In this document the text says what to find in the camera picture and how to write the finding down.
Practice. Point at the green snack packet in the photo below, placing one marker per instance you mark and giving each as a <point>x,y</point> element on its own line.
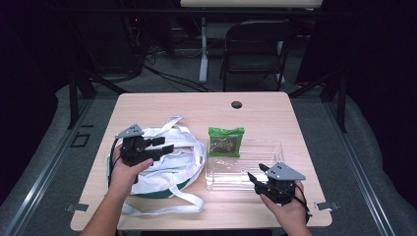
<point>226,142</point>

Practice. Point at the white tote bag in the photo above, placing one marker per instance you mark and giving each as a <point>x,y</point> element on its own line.
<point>177,164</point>

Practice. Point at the white desk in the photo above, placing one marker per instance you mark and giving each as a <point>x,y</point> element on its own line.
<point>250,3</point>

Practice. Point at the black folding chair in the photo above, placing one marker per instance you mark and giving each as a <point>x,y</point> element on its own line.
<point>255,49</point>

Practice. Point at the clear plastic storage box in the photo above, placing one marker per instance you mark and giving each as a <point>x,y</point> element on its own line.
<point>259,157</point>

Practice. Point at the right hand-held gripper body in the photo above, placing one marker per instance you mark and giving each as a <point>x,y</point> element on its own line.
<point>278,183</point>

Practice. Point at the metal table corner bracket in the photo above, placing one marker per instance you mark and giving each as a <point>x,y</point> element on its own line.
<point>327,206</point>
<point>77,207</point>

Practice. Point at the metal floor rail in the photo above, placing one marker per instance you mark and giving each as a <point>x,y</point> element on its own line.
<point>360,173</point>
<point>42,173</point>

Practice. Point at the person's right hand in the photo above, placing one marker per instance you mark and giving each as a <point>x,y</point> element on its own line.
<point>290,213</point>

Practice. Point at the black metal stand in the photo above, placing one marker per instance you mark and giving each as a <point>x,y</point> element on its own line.
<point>337,91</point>
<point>80,88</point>

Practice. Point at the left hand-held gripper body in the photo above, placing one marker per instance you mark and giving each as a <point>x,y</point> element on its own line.
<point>134,149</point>

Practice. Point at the person's left hand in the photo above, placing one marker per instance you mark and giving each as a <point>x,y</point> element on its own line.
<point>126,175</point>

